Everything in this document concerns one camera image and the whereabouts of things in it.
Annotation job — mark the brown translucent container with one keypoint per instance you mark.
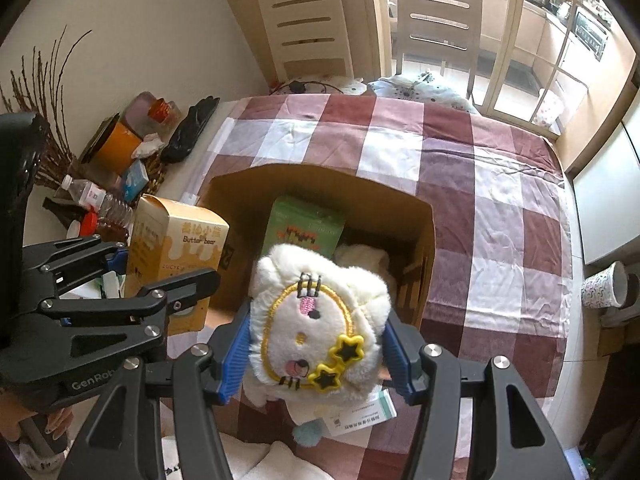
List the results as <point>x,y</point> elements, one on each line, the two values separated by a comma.
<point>137,110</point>

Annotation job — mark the orange canister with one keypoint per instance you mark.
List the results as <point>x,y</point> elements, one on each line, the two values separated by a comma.
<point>117,147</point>

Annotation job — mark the woven brown tray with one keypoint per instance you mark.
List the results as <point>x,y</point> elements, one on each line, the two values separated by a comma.
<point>155,175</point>

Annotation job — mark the countertop oven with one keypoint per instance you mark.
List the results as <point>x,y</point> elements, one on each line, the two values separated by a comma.
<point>590,35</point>

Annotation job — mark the patterned seat cushion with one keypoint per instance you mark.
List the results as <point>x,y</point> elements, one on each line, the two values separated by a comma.
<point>425,90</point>

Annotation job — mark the patterned white waste bin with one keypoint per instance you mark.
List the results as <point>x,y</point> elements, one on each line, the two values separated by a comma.
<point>600,287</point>

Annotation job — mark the clear water bottle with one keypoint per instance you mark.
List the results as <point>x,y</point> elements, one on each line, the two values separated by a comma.
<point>82,192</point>

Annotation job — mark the yellow carton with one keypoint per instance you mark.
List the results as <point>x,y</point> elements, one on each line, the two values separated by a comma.
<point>170,240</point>

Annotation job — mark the dried twig bundle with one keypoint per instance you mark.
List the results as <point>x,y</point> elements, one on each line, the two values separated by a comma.
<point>45,110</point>

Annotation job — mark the crumpled white tissue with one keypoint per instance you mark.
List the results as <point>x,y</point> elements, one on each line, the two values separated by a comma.
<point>147,147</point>

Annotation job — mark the pink patterned bin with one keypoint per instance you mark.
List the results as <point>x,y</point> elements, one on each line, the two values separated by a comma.
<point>550,107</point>

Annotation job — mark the checkered tablecloth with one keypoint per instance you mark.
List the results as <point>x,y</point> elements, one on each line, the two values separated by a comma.
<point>500,210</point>

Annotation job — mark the red lid jar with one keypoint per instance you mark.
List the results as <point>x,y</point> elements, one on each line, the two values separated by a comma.
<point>162,110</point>

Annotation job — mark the white plush toy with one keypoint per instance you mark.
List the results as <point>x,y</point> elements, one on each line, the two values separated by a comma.
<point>310,325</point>

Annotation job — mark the red-capped jar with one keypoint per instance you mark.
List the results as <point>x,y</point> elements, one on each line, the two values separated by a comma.
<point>100,225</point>

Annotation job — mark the black glove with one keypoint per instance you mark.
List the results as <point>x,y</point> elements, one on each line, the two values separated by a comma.
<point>190,130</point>

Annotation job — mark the white and green box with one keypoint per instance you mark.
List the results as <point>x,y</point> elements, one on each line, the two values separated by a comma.
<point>107,285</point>

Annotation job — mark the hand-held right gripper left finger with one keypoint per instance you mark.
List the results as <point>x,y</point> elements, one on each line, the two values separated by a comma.
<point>234,360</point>

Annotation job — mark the blue tissue packet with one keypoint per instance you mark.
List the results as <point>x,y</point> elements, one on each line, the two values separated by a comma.
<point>135,180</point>

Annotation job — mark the white fleece robe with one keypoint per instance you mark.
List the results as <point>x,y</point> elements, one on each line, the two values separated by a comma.
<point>260,460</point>

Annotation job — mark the dark brown bottle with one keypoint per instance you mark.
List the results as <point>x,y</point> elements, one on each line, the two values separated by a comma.
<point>62,208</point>

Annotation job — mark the green colourful box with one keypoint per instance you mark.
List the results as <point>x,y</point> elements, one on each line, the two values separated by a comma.
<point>305,230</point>

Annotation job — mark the white medicine box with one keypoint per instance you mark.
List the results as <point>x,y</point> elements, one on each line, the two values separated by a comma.
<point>360,410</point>

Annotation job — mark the cardboard box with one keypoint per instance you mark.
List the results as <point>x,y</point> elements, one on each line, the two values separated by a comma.
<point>235,200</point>

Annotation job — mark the brown tea bottle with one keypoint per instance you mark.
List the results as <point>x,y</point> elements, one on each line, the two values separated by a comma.
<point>117,212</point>

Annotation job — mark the person's left hand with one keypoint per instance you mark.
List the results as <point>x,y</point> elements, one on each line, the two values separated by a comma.
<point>60,422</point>

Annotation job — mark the wooden chair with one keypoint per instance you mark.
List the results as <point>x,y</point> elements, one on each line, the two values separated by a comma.
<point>440,15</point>
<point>310,25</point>

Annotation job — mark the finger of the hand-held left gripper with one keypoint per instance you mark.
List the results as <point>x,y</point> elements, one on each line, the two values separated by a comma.
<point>116,262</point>
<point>190,282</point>

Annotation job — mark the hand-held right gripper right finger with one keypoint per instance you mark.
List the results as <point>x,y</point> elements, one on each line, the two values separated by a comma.
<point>400,365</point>

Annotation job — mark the white cabinet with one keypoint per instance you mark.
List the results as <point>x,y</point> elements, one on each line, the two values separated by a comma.
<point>610,210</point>

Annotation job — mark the light blue pompom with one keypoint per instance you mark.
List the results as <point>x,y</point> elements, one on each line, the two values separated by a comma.
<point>307,432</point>

